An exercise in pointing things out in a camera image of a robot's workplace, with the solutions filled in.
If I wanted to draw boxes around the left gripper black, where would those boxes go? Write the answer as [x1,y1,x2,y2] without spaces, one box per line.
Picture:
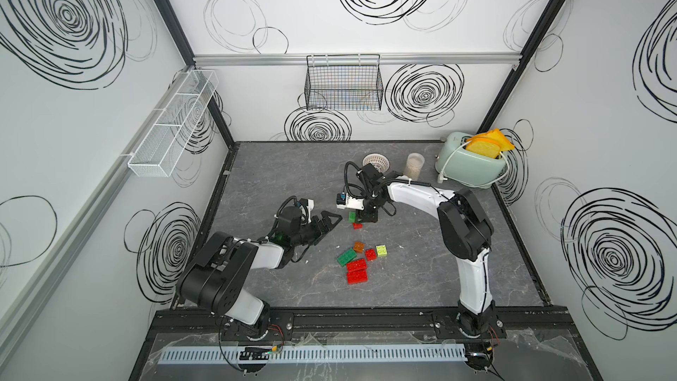
[289,212,340,249]

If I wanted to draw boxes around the lime yellow lego brick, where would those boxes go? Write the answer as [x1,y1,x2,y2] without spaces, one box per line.
[377,245,388,257]

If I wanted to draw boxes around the red long lego brick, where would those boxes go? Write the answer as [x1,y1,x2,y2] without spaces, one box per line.
[346,259,368,273]

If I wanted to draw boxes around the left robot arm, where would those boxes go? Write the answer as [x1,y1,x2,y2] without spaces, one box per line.
[176,196,343,339]

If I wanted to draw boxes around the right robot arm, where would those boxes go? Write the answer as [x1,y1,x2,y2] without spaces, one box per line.
[337,162,495,339]

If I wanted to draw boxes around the red large lego brick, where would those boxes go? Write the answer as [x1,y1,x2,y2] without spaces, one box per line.
[347,269,368,285]

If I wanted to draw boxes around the small red brick centre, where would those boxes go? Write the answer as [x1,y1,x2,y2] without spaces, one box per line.
[364,249,378,262]

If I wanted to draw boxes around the white perforated bowl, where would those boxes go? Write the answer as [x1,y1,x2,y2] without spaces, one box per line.
[362,153,391,174]

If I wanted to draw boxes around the translucent plastic cup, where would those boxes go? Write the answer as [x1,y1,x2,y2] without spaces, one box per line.
[403,153,425,181]

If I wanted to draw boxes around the mint green toaster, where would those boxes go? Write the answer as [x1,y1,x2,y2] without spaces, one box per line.
[435,132,510,189]

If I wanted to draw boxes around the yellow toast slice front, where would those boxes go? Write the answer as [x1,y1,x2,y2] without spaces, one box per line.
[465,138,502,159]

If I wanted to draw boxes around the yellow toast slice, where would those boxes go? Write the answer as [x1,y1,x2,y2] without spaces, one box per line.
[481,129,515,152]
[465,138,502,159]

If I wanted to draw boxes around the yellow toast slice back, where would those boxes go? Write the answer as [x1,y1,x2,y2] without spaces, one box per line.
[481,129,515,152]

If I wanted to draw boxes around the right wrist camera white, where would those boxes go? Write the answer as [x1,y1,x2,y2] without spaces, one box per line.
[336,192,364,211]

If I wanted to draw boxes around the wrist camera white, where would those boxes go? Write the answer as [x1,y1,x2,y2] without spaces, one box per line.
[296,199,315,224]
[336,192,364,211]

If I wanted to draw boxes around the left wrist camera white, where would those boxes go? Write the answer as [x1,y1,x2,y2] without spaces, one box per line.
[296,199,315,224]

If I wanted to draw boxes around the white toaster cable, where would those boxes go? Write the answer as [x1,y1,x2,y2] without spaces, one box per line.
[435,139,511,190]

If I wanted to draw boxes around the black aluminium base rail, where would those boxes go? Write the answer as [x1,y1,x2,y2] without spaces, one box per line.
[146,306,574,340]

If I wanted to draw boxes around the black wire basket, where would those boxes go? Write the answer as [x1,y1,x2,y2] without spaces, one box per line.
[303,54,384,111]

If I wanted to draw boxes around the grey slotted cable duct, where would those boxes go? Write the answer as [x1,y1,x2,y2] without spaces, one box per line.
[158,344,468,366]

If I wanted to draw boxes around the white wire shelf basket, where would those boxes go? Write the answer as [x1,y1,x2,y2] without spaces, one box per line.
[128,69,219,177]

